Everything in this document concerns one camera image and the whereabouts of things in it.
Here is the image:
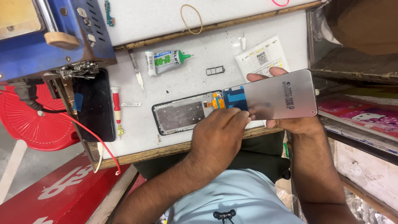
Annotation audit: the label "blue screen separator machine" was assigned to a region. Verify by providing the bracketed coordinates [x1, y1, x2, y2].
[0, 0, 117, 83]

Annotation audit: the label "black sim tray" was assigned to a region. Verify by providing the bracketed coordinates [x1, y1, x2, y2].
[205, 65, 226, 76]

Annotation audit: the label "white glue tube green cap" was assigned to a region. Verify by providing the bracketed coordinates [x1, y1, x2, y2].
[144, 49, 194, 77]

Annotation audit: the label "red cable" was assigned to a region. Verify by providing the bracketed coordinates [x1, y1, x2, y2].
[0, 88, 122, 175]

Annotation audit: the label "black earphones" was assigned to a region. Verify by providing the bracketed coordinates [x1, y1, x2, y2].
[213, 209, 237, 224]

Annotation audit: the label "metal scalpel blade tool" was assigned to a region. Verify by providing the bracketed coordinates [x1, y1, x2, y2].
[128, 51, 147, 98]

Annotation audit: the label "small green circuit board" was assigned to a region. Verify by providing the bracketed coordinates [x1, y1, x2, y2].
[104, 0, 116, 27]

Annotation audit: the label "person's left hand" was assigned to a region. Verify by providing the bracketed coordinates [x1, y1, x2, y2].
[190, 107, 252, 178]

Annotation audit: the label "person's right hand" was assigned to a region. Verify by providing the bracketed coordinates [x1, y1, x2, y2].
[246, 67, 324, 136]

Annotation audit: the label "dark trousers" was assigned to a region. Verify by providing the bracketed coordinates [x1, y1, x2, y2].
[133, 131, 291, 185]

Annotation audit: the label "red signboard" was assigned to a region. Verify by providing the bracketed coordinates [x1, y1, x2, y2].
[0, 152, 132, 224]

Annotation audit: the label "white labelled packet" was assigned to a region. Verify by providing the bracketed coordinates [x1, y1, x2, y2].
[234, 35, 291, 83]

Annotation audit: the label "black smartphone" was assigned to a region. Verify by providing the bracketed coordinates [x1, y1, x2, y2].
[70, 68, 116, 142]

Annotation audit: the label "silver-backed phone display panel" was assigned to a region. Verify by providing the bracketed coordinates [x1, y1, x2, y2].
[204, 69, 318, 121]

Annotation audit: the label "white cable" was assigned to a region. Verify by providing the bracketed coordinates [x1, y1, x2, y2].
[93, 141, 104, 174]

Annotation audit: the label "black phone frame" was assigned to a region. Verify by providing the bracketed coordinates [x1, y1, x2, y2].
[151, 90, 225, 136]

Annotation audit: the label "red plastic stool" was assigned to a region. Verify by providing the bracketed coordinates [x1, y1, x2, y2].
[0, 82, 81, 152]

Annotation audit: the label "wooden shelf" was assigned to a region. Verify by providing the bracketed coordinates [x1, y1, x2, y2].
[306, 6, 398, 222]

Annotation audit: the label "red white screwdriver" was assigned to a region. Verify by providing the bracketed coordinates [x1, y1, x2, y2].
[111, 86, 124, 140]

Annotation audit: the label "brown bag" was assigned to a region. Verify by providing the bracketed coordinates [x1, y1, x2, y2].
[322, 0, 398, 56]

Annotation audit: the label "black power plug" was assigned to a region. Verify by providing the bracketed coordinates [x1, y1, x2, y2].
[7, 79, 68, 114]

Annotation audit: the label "light blue shirt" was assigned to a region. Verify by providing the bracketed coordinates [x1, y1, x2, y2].
[164, 169, 306, 224]

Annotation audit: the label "tan rubber band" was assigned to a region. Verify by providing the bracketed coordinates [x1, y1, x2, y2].
[180, 4, 203, 35]

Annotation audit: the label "heap of clear plastic packets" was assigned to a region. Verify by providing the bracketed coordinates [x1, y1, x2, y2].
[340, 188, 398, 224]

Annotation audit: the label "pink cartoon printed box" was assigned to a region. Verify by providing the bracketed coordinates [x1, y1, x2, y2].
[317, 98, 398, 139]

